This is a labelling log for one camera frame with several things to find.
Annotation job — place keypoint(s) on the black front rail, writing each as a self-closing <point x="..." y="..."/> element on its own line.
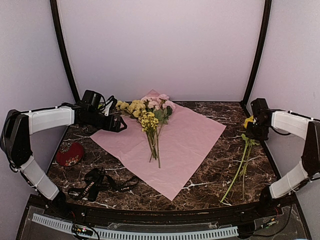
<point x="94" y="213"/>

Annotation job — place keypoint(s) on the yellow daisy bunch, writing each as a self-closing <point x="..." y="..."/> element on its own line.
<point x="133" y="109"/>

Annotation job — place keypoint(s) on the red floral dish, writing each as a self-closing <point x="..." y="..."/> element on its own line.
<point x="69" y="154"/>

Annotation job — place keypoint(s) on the black printed ribbon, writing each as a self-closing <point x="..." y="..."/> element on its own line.
<point x="96" y="180"/>

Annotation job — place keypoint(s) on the white slotted cable duct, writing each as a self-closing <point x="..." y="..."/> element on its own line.
<point x="118" y="231"/>

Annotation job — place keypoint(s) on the black frame post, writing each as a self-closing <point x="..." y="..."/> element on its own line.
<point x="257" y="57"/>
<point x="63" y="50"/>

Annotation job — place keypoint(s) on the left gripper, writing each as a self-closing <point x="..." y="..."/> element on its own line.
<point x="109" y="126"/>

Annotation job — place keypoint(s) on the pink wrapping paper sheet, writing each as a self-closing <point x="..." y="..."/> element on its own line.
<point x="184" y="143"/>

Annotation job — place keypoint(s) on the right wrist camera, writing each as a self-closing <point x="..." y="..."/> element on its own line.
<point x="258" y="105"/>

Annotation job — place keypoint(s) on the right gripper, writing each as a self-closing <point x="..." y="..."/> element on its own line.
<point x="250" y="134"/>

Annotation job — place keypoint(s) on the small yellow filler flowers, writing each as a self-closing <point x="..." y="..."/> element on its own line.
<point x="149" y="124"/>

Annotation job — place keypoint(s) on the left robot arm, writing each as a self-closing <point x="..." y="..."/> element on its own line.
<point x="15" y="140"/>

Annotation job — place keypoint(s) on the right black frame post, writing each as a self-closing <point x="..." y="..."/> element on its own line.
<point x="257" y="57"/>

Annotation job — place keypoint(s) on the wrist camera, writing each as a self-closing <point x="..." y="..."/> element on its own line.
<point x="95" y="102"/>
<point x="258" y="105"/>

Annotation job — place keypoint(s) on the left black frame post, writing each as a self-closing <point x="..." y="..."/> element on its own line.
<point x="63" y="50"/>

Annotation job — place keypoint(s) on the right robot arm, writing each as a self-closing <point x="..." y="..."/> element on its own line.
<point x="297" y="156"/>

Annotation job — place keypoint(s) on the yellow rose stem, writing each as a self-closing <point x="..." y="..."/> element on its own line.
<point x="242" y="168"/>

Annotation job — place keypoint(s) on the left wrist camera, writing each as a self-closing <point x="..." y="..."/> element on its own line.
<point x="95" y="102"/>

